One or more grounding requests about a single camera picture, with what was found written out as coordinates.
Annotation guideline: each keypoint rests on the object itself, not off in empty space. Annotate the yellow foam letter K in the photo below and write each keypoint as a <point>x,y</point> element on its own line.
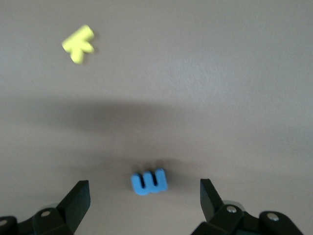
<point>78,44</point>

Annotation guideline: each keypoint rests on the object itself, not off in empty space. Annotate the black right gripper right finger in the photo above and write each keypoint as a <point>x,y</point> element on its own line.
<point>210,203</point>

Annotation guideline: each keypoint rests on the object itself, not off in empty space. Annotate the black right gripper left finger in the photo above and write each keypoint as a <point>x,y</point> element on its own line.
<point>78,200</point>

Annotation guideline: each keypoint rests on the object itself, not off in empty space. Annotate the brown table cover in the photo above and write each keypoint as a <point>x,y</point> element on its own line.
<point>195,73</point>

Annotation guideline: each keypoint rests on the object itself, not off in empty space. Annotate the blue foam letter M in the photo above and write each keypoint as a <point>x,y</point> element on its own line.
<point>146,189</point>

